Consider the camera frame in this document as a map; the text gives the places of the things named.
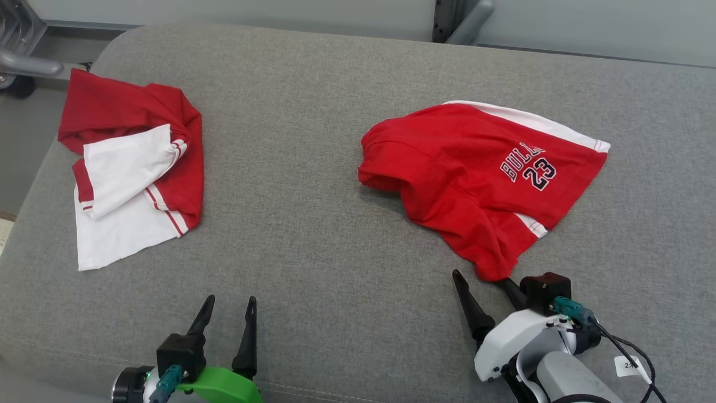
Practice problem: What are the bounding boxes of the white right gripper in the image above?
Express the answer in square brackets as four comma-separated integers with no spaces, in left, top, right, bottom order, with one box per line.
[452,269,577,384]

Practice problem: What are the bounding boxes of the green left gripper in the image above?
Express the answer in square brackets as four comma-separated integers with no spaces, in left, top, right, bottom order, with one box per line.
[178,294,264,403]

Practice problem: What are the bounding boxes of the red Bulls 23 shorts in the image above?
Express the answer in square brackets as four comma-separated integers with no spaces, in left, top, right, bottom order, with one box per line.
[358,100,611,282]

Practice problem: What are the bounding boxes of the red and white crumpled garment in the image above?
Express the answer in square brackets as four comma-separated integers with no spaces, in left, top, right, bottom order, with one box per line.
[58,69,205,272]

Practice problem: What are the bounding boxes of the grey fabric sofa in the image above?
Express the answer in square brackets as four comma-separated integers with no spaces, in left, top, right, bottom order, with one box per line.
[0,22,716,403]

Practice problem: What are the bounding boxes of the black caster wheel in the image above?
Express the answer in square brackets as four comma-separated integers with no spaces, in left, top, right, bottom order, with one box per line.
[6,76,37,100]

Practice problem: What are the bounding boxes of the teal left camera cable plug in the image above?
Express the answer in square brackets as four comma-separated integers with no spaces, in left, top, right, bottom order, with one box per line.
[148,365,184,403]

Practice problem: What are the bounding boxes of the teal camera cable plug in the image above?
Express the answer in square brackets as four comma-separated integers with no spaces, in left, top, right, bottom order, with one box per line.
[148,365,184,403]
[554,297,596,326]

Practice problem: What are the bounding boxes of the teal right camera cable plug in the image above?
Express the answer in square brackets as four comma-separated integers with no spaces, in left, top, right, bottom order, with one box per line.
[554,297,596,326]

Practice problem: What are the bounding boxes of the white cable label tag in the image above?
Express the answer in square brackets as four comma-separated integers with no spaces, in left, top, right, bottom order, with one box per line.
[614,356,653,385]

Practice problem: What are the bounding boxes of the grey metal frame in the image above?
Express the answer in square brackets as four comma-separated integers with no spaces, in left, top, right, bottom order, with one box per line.
[0,0,65,90]

